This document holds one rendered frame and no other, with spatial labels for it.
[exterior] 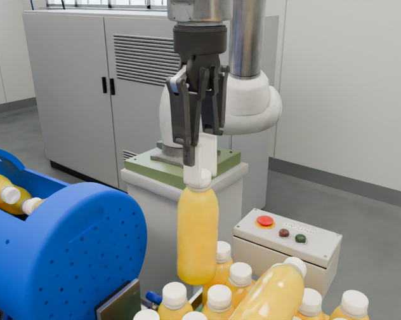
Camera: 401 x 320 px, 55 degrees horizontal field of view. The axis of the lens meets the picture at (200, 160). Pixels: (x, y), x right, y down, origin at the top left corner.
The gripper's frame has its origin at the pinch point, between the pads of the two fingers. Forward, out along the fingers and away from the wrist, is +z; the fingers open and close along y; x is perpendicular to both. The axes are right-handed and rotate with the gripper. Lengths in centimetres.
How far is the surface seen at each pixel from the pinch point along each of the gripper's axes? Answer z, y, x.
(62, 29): -1, -158, -231
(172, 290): 20.6, 7.6, -0.5
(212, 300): 21.0, 5.7, 5.9
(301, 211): 132, -216, -47
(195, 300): 33.3, -3.7, -3.9
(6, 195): 18, 6, -50
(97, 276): 23.5, 9.7, -16.4
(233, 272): 20.6, -1.8, 5.7
